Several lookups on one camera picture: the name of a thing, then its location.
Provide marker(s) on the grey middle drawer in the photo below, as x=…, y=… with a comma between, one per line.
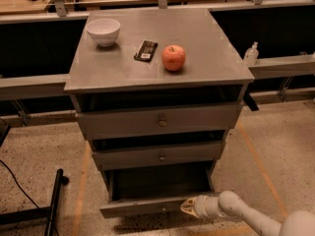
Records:
x=160, y=155

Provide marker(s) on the black metal stand base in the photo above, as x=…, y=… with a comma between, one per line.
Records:
x=48, y=213

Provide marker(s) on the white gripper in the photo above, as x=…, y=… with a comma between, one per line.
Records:
x=201, y=206

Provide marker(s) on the grey top drawer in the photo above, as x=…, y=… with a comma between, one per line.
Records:
x=158, y=121

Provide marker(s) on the black chocolate bar wrapper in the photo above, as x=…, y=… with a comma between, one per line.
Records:
x=146, y=51

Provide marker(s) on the grey drawer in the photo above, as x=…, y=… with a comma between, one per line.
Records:
x=160, y=155
x=155, y=189
x=158, y=121

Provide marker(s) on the white ceramic bowl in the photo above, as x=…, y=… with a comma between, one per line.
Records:
x=104, y=31

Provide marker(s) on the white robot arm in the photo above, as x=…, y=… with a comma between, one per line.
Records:
x=228, y=205

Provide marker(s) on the grey wooden drawer cabinet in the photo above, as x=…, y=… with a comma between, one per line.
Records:
x=109, y=78

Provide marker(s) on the grey bottom drawer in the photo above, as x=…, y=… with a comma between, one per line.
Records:
x=155, y=189

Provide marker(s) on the clear hand sanitizer bottle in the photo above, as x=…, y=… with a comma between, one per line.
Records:
x=251, y=55

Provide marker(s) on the red apple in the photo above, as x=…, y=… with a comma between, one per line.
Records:
x=173, y=57

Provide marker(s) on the grey metal rail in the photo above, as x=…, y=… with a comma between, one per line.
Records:
x=53, y=85

